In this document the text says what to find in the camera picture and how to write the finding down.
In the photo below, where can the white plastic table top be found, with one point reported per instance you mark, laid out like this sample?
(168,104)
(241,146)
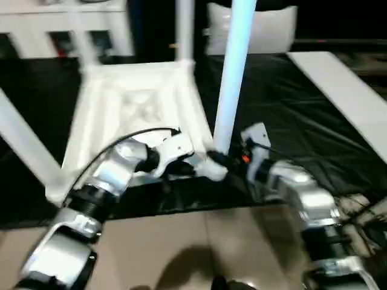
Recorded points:
(136,99)

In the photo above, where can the white plastic table leg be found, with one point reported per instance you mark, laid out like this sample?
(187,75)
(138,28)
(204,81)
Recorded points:
(24,136)
(87,45)
(233,75)
(185,30)

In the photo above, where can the black robot right foot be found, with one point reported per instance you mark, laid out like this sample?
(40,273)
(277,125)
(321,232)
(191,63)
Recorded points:
(229,284)

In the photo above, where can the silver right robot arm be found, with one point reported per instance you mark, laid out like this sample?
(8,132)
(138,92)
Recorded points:
(308,193)

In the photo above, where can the white flat panel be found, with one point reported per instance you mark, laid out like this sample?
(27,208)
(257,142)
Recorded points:
(341,84)

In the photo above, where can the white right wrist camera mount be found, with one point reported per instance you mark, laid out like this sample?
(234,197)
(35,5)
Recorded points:
(257,136)

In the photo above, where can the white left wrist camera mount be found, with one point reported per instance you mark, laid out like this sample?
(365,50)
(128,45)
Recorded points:
(175,148)

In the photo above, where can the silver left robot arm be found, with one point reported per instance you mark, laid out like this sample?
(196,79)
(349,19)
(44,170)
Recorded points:
(121,169)

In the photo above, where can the black bar with red light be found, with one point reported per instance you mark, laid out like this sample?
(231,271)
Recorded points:
(338,41)

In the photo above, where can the black mat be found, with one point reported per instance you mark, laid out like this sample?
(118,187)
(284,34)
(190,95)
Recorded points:
(287,105)

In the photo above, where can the white cabinet with glass doors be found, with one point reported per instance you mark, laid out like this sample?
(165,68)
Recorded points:
(45,21)

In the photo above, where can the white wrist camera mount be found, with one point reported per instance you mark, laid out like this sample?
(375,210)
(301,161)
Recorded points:
(175,148)
(257,136)

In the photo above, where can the grey cushion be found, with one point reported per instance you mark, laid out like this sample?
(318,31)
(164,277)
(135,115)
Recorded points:
(272,30)

